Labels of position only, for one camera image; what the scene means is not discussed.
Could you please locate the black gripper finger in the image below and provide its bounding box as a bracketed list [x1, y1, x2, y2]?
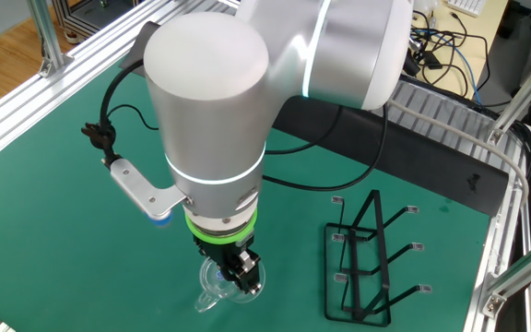
[194, 239, 214, 260]
[221, 248, 266, 296]

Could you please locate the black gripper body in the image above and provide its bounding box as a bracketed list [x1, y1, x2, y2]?
[192, 232, 256, 273]

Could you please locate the clear plastic cup with handle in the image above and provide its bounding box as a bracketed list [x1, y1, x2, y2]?
[194, 255, 266, 314]

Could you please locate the green table mat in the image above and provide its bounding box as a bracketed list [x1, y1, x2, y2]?
[0, 62, 492, 332]

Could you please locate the black rubber strip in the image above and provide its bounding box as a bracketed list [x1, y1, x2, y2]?
[118, 20, 511, 218]

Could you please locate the beige desk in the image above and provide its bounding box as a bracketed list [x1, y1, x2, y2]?
[410, 0, 511, 101]

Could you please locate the white keyboard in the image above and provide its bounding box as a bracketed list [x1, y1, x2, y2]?
[447, 0, 488, 18]

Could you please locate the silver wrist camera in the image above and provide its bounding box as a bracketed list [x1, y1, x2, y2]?
[108, 157, 188, 228]

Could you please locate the black wire cup rack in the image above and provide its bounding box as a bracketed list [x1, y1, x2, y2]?
[324, 188, 432, 327]

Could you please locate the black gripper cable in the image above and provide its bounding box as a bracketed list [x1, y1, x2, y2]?
[261, 103, 390, 193]

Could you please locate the black camera cable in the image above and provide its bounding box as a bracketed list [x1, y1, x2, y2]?
[80, 59, 160, 170]

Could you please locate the aluminium profile table frame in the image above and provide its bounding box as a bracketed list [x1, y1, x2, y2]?
[0, 0, 531, 332]

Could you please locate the black striped equipment frame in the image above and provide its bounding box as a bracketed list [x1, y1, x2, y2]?
[52, 0, 137, 46]

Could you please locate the thick grey cable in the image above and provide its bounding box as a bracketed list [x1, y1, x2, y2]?
[387, 99, 530, 208]

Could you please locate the aluminium frame post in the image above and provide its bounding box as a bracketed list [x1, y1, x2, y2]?
[25, 0, 76, 78]
[479, 237, 531, 319]
[485, 34, 531, 148]

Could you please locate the thin blue cable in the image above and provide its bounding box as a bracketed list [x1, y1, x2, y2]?
[412, 27, 483, 105]

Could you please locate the black cable bundle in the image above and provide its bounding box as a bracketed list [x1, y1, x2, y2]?
[504, 117, 531, 182]

